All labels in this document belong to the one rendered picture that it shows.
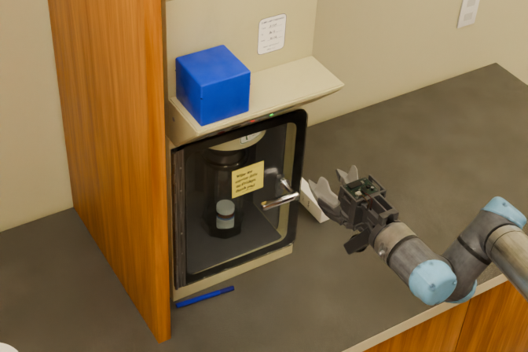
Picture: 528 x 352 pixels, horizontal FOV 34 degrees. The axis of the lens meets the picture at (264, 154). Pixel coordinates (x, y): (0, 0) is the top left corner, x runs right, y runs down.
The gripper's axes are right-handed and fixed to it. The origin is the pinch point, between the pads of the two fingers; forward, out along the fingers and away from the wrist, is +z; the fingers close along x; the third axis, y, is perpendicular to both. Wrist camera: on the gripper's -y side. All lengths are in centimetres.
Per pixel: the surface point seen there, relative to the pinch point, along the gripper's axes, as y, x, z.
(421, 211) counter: -37, -42, 12
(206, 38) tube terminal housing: 30.4, 19.2, 15.3
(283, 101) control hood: 20.0, 8.9, 4.4
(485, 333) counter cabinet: -66, -51, -12
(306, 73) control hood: 20.0, 0.0, 10.2
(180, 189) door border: -2.5, 25.6, 14.1
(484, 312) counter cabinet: -56, -48, -12
